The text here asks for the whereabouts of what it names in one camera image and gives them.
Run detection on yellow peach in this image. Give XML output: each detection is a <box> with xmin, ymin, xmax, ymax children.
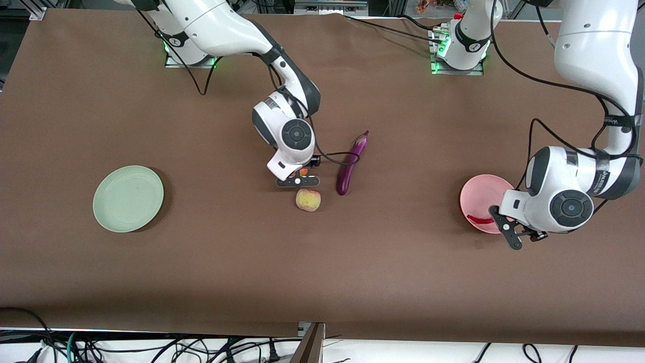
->
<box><xmin>295</xmin><ymin>188</ymin><xmax>321</xmax><ymax>213</ymax></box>

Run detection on purple eggplant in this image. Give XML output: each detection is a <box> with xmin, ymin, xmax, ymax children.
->
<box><xmin>336</xmin><ymin>130</ymin><xmax>370</xmax><ymax>196</ymax></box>

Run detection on pink round plate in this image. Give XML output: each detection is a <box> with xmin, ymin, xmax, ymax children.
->
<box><xmin>460</xmin><ymin>174</ymin><xmax>517</xmax><ymax>234</ymax></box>

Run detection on brown table cloth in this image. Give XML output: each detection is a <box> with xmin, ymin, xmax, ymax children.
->
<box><xmin>0</xmin><ymin>8</ymin><xmax>645</xmax><ymax>348</ymax></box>

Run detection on light green round plate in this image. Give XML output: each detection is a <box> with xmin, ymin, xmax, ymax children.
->
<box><xmin>93</xmin><ymin>165</ymin><xmax>165</xmax><ymax>233</ymax></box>

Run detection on aluminium profile bar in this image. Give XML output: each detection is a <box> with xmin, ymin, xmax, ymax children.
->
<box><xmin>290</xmin><ymin>322</ymin><xmax>327</xmax><ymax>363</ymax></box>

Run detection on orange background objects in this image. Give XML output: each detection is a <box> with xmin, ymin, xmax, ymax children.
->
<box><xmin>416</xmin><ymin>0</ymin><xmax>454</xmax><ymax>14</ymax></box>

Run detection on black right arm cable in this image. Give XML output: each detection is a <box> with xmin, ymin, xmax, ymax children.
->
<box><xmin>135</xmin><ymin>8</ymin><xmax>361</xmax><ymax>167</ymax></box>

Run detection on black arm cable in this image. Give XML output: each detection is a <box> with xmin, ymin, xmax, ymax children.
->
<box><xmin>135</xmin><ymin>8</ymin><xmax>361</xmax><ymax>167</ymax></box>
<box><xmin>490</xmin><ymin>0</ymin><xmax>645</xmax><ymax>212</ymax></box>

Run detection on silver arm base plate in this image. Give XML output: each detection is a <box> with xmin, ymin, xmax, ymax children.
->
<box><xmin>430</xmin><ymin>25</ymin><xmax>485</xmax><ymax>76</ymax></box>
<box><xmin>165</xmin><ymin>45</ymin><xmax>218</xmax><ymax>69</ymax></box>

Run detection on silver frame rail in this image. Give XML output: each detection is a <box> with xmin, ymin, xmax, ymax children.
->
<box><xmin>294</xmin><ymin>0</ymin><xmax>369</xmax><ymax>16</ymax></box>

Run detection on black cable on table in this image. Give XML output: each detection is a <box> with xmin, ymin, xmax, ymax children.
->
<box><xmin>343</xmin><ymin>14</ymin><xmax>445</xmax><ymax>44</ymax></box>

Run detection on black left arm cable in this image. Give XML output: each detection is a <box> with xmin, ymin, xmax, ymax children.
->
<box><xmin>490</xmin><ymin>0</ymin><xmax>645</xmax><ymax>212</ymax></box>

